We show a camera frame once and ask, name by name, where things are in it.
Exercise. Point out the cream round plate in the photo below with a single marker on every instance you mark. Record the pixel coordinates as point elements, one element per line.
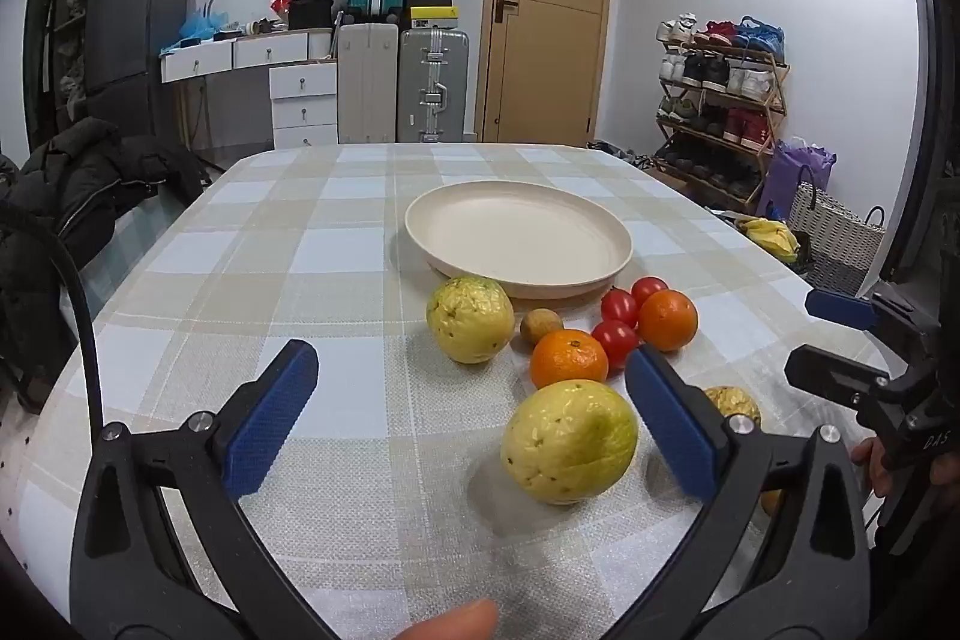
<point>517,235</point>

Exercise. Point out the red tomato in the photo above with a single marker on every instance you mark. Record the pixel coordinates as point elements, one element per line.
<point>613,340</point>
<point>619,308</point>
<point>649,287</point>

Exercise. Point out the wrinkled yellow passion fruit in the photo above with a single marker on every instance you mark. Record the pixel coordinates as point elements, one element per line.
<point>739,401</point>

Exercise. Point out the beige suitcase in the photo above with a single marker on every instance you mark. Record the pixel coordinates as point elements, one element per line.
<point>367,85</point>

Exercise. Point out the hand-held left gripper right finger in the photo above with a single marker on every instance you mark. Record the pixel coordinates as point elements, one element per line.
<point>667,415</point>

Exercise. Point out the black bag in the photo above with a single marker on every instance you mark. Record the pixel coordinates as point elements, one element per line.
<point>311,14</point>

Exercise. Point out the wooden door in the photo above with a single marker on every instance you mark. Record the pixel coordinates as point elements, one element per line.
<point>547,10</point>

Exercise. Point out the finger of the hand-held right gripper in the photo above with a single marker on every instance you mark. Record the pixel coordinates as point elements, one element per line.
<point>840,308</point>
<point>832,377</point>

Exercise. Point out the woven basket bag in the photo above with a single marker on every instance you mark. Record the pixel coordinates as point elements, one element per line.
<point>832,235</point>

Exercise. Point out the purple bag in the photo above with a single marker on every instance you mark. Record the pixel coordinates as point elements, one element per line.
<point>799,171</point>

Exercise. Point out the blue plastic bag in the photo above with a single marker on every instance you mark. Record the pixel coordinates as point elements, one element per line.
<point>202,25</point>

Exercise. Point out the red item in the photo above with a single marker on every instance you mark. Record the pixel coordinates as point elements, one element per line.
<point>282,4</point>

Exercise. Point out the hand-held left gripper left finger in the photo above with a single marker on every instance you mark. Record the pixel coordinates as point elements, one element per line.
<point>270,419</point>

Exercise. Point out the person's right hand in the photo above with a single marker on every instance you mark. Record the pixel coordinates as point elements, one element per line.
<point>871,464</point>

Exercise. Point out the yellow guava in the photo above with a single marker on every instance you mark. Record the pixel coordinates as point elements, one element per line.
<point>470,319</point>
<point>562,441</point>

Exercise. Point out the white drawer cabinet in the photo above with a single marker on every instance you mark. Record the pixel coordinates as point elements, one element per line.
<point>304,108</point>

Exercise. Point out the dark grey refrigerator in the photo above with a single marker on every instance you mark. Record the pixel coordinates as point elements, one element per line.
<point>135,25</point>

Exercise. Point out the silver suitcase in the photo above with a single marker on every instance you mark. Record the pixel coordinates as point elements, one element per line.
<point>433,85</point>

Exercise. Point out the orange tangerine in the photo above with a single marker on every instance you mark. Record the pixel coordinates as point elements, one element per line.
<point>568,359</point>
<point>667,319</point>

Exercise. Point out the pile of loose shoes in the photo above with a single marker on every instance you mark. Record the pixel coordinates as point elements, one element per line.
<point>619,153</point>

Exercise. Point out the bunch of bananas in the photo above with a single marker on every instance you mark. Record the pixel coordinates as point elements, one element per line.
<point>769,235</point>

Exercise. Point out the white desk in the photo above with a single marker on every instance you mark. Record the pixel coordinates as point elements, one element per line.
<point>202,59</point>

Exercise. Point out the person's left hand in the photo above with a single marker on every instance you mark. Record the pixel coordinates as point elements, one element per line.
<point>450,625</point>

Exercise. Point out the black jacket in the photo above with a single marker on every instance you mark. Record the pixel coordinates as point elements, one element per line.
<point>67,190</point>

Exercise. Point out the dark shelf cabinet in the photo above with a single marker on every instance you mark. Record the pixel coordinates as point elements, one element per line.
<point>67,48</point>

